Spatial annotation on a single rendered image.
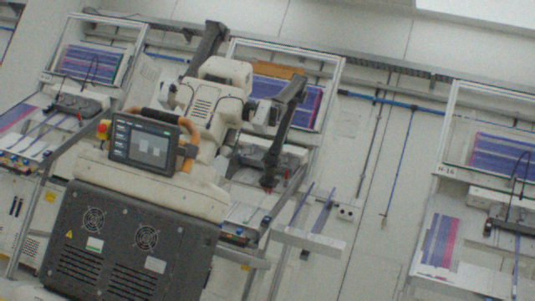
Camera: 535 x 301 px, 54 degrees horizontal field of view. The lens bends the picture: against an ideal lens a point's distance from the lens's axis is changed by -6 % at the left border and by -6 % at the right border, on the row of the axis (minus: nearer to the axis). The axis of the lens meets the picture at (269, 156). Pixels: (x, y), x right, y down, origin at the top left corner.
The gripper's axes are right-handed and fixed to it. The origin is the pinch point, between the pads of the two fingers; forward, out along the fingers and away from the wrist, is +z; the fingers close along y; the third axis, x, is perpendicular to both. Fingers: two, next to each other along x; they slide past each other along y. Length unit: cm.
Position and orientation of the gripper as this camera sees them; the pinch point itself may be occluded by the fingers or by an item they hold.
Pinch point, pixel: (268, 193)
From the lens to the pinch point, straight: 303.8
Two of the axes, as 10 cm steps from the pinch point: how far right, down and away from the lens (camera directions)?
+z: -0.3, 8.2, 5.8
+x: -3.9, 5.2, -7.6
